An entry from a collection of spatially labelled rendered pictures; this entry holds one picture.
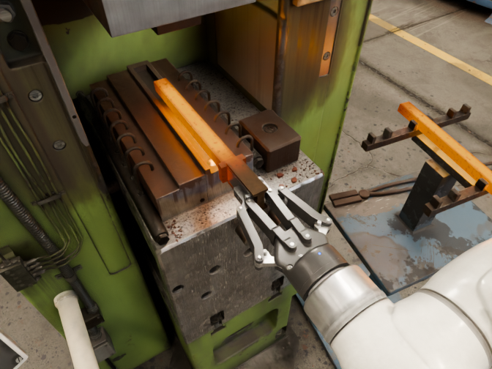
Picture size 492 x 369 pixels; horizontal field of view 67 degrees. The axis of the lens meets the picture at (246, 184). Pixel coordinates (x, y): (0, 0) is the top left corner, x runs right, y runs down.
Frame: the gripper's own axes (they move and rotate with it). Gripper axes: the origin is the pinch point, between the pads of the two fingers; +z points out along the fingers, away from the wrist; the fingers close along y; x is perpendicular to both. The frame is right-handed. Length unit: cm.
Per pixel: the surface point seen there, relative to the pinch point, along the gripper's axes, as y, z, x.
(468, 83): 235, 82, -104
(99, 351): -37, 18, -65
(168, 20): -5.3, 9.8, 23.5
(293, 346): 21, -1, -104
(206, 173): -2.5, 9.6, -4.7
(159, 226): -13.6, 6.6, -9.6
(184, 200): -7.4, 9.6, -9.5
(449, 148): 50, -5, -12
